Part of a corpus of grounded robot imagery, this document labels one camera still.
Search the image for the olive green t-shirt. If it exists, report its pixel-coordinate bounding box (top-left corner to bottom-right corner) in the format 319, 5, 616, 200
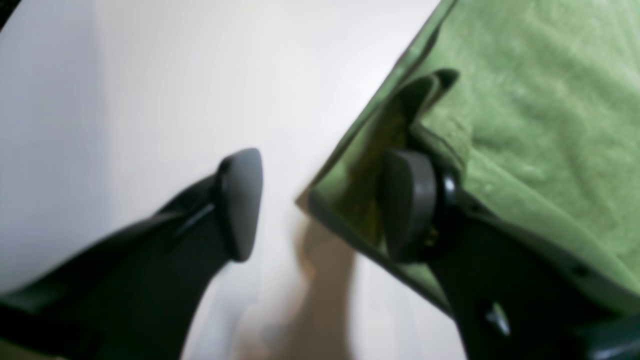
306, 0, 640, 315

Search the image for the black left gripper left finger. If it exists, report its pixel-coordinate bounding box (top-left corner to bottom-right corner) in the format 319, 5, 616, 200
1, 148, 263, 360

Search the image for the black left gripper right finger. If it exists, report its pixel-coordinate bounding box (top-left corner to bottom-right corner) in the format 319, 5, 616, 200
382, 149, 640, 360

